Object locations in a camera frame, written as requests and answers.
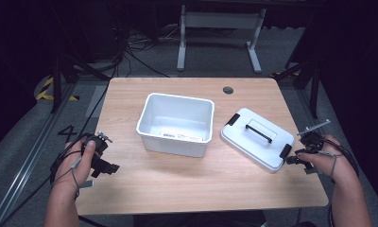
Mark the person's right hand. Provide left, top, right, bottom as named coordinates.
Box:
left=297, top=134, right=357, bottom=184

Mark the white plastic storage box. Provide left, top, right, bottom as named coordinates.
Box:
left=135, top=92, right=215, bottom=158

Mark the white label in box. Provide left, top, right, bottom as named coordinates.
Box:
left=160, top=130, right=204, bottom=142

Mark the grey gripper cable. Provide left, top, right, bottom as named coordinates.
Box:
left=318, top=150, right=344, bottom=180
left=69, top=156, right=83, bottom=199

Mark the bundle of black floor cables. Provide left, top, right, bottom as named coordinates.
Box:
left=112, top=22, right=181, bottom=79

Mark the black tripod stand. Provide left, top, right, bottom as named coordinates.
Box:
left=271, top=59, right=321, bottom=119
left=50, top=51, right=112, bottom=114

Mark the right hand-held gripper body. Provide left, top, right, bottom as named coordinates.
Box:
left=296, top=118, right=332, bottom=155

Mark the grey metal table frame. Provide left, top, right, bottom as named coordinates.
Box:
left=176, top=4, right=267, bottom=75

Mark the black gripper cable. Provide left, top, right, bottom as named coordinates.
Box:
left=321, top=139, right=360, bottom=178
left=49, top=133, right=92, bottom=184

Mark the person's dark clothing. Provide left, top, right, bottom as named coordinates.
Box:
left=132, top=209, right=267, bottom=227

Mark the long black floor cable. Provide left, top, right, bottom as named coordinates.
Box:
left=1, top=72, right=115, bottom=225

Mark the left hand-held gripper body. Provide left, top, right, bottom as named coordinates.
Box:
left=81, top=131, right=113, bottom=157

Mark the grey left gripper cable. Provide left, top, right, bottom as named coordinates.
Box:
left=69, top=156, right=83, bottom=199

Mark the metal floor rail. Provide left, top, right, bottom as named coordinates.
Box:
left=0, top=82, right=78, bottom=227

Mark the grey right gripper cable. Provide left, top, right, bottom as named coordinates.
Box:
left=318, top=150, right=344, bottom=180

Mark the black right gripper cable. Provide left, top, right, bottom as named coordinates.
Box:
left=321, top=139, right=360, bottom=178

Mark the person's left hand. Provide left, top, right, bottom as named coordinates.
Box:
left=53, top=138, right=97, bottom=194

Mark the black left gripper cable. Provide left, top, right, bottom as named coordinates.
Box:
left=49, top=133, right=92, bottom=184

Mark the yellow black hazard tape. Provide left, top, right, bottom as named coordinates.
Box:
left=35, top=77, right=80, bottom=102

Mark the white lid with black handle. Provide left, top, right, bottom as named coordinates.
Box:
left=220, top=107, right=296, bottom=174

